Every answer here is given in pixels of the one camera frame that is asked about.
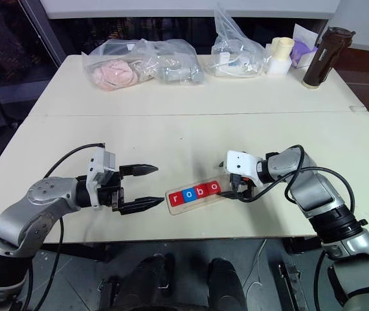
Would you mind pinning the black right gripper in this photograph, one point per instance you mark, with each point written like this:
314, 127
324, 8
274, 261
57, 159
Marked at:
241, 184

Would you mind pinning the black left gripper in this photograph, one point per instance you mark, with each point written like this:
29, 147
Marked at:
111, 191

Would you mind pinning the red letter tile o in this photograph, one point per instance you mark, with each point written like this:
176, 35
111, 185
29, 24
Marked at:
212, 188

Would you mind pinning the red letter tile b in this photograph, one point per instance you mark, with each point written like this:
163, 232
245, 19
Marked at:
201, 191

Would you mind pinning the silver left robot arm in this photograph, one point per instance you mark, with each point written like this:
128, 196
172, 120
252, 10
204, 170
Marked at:
45, 194

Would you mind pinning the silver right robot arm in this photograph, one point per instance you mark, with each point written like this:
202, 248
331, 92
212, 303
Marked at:
314, 191

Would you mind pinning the red letter tile r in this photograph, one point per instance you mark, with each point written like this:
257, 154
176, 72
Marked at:
175, 199

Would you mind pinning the wooden letter tray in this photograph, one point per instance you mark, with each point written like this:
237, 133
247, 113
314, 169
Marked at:
200, 205

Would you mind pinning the blue letter tile o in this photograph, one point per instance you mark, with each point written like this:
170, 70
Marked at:
188, 195

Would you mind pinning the dark rounded shape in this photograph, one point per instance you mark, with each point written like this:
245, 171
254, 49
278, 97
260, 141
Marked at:
149, 285
226, 285

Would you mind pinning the pink plush toy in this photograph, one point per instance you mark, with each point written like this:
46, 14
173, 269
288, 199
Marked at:
115, 76

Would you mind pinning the tall clear bag white items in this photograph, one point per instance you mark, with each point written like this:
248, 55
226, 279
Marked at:
236, 55

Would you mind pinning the clear bag with grey items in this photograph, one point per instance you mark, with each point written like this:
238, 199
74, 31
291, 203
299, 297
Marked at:
178, 58

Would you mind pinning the clear bag with pink plush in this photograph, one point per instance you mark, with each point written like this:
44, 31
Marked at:
107, 55

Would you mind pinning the clear tape strip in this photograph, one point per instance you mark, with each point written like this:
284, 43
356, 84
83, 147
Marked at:
357, 109

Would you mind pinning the white purple tissue box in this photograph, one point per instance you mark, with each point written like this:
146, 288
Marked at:
302, 48

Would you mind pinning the black travel tumbler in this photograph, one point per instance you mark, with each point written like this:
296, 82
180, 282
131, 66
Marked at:
323, 61

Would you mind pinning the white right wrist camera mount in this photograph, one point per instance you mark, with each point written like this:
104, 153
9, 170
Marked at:
241, 163

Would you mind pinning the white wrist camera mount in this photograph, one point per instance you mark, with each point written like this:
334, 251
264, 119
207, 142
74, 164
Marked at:
241, 163
94, 168

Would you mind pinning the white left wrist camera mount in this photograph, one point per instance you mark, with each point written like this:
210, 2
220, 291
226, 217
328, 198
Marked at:
94, 168

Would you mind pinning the grey metal frame post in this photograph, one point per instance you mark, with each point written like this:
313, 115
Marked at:
45, 32

